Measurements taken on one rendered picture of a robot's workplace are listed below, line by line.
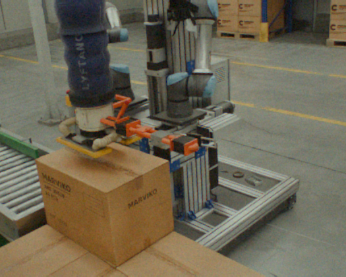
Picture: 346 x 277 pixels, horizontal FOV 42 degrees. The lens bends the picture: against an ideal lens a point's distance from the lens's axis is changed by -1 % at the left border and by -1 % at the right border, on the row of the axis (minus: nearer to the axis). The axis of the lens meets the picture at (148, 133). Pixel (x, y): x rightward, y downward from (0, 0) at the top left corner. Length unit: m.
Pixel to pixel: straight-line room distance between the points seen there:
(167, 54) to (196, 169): 0.80
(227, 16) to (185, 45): 7.90
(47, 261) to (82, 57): 1.00
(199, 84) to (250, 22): 7.87
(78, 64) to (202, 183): 1.41
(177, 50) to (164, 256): 1.17
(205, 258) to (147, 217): 0.33
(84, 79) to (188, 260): 0.97
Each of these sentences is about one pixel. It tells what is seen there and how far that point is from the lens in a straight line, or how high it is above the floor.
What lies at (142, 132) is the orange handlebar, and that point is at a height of 1.19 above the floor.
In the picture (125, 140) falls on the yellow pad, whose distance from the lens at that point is 2.19.
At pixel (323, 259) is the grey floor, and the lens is 3.19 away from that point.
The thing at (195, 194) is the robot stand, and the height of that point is 0.37.
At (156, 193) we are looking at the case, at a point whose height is 0.81.
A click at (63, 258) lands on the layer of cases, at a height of 0.54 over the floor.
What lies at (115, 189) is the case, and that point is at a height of 0.94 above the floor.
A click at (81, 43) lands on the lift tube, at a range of 2.05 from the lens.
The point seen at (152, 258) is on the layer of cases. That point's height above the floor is 0.54.
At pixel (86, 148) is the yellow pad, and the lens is 2.15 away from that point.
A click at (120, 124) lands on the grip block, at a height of 1.20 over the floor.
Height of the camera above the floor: 1.89
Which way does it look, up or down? 21 degrees down
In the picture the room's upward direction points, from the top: 5 degrees counter-clockwise
